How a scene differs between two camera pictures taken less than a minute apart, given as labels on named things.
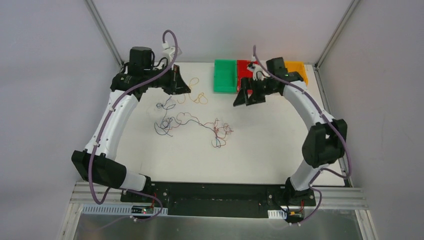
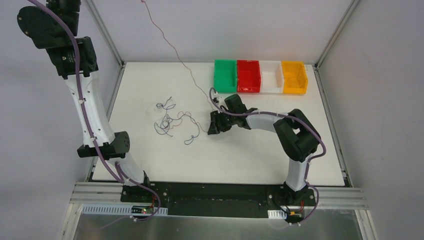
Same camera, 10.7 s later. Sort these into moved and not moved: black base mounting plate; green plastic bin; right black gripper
Moved: right black gripper
Not moved: green plastic bin; black base mounting plate
